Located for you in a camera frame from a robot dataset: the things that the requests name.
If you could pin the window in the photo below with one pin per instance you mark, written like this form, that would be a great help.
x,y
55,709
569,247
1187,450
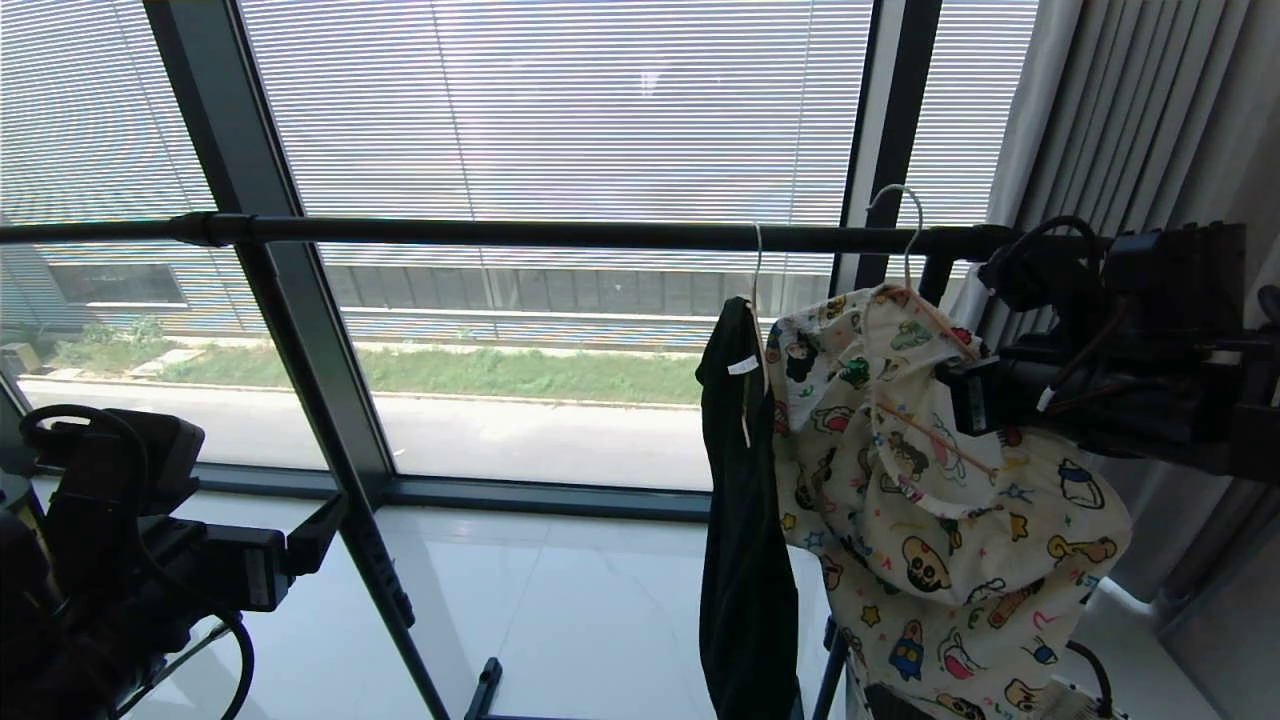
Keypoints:
x,y
560,120

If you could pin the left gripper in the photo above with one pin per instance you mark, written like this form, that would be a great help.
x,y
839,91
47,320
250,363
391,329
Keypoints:
x,y
190,570

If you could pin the black garment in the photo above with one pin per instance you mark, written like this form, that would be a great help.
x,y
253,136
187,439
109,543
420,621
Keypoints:
x,y
745,520

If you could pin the black clothes rack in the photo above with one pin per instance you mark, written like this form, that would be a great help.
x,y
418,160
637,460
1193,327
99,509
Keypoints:
x,y
500,233

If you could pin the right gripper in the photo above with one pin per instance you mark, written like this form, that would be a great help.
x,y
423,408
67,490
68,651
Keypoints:
x,y
1020,395

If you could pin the white laundry basket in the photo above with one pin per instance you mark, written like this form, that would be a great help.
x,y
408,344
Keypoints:
x,y
1085,695

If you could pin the pink clothes hanger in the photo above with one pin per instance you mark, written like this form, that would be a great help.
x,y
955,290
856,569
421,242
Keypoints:
x,y
757,260
912,240

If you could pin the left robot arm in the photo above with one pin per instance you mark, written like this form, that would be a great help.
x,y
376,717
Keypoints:
x,y
40,620

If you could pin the grey curtain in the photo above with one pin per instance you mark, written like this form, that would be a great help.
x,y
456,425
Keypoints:
x,y
1120,100

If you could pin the cream printed garment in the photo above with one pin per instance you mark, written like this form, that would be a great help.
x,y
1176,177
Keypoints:
x,y
950,540

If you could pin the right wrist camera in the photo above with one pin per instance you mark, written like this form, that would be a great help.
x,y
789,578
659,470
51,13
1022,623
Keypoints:
x,y
1040,270

